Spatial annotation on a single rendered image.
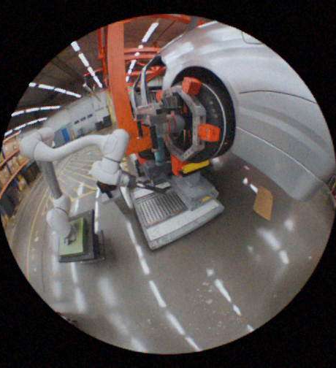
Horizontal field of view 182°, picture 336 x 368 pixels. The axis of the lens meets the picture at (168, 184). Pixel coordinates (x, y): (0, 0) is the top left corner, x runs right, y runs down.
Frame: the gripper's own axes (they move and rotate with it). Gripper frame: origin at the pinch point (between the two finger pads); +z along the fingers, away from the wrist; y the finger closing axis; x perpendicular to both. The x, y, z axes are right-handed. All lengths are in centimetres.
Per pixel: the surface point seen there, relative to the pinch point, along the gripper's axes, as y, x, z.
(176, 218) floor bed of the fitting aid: -21.5, -22.6, 34.8
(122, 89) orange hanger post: -28, 74, -58
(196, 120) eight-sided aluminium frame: 20.6, 39.6, -2.8
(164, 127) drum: -0.3, 38.0, -11.1
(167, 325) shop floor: 50, -99, 17
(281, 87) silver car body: 66, 51, 2
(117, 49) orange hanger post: -4, 109, -90
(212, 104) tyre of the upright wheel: 28, 51, -1
